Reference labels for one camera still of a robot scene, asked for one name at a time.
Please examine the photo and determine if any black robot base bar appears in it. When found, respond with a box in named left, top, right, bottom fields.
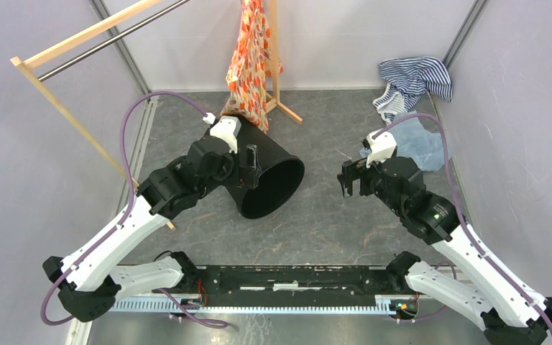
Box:
left=152, top=264, right=435, bottom=308

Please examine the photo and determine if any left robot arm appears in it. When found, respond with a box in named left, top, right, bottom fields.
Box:
left=43, top=135, right=262, bottom=322

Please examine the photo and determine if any wooden clothes rack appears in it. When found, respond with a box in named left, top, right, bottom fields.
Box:
left=10, top=0, right=304, bottom=232

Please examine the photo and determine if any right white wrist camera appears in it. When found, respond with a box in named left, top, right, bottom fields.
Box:
left=359, top=131, right=397, bottom=168

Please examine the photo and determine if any black plastic trash bin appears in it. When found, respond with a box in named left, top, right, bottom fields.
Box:
left=226, top=116, right=305, bottom=219

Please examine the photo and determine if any blue striped cloth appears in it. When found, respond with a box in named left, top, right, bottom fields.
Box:
left=372, top=56, right=454, bottom=124

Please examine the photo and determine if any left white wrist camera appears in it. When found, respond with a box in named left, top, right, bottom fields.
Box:
left=202, top=113, right=242, bottom=154

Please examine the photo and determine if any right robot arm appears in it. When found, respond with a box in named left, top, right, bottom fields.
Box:
left=337, top=157, right=552, bottom=344

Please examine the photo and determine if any floral orange cloth bag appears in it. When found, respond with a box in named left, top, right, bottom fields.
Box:
left=221, top=0, right=273, bottom=133

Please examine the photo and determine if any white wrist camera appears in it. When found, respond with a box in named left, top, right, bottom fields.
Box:
left=359, top=131, right=397, bottom=168
left=202, top=113, right=242, bottom=154

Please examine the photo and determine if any light blue plastic bag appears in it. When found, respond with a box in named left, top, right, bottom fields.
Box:
left=361, top=111, right=451, bottom=172

